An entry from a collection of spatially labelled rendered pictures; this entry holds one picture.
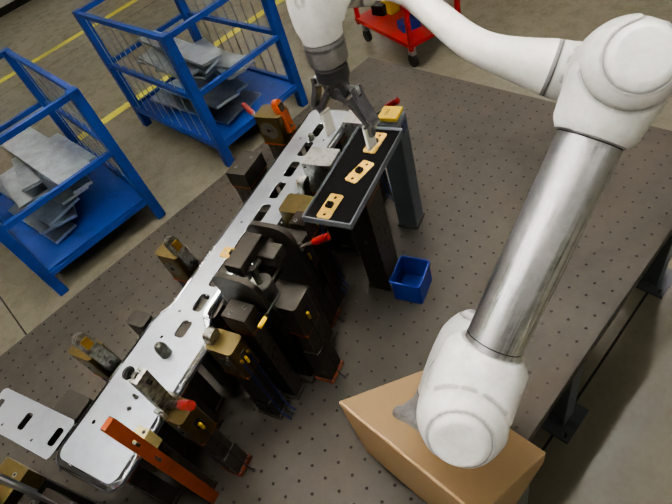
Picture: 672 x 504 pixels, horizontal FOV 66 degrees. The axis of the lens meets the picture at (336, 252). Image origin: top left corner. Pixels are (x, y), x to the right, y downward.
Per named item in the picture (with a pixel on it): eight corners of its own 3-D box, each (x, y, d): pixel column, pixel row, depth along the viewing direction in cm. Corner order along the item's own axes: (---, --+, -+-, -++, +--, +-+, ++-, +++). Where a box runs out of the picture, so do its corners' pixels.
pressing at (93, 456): (306, 108, 193) (304, 105, 192) (359, 111, 183) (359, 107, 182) (50, 462, 121) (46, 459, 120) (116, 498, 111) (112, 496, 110)
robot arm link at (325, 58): (321, 23, 112) (328, 48, 116) (293, 45, 109) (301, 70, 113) (352, 28, 107) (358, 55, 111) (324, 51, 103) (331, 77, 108)
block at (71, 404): (120, 425, 158) (61, 384, 137) (148, 438, 153) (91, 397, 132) (105, 448, 154) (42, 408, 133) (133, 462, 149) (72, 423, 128)
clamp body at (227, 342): (269, 393, 152) (217, 326, 125) (300, 404, 147) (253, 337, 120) (258, 413, 149) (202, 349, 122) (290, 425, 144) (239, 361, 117)
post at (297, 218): (333, 294, 170) (296, 209, 141) (346, 297, 168) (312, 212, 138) (326, 306, 167) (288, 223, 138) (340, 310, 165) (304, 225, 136)
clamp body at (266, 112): (287, 176, 217) (257, 103, 190) (316, 179, 211) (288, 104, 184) (278, 190, 213) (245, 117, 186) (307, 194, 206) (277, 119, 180)
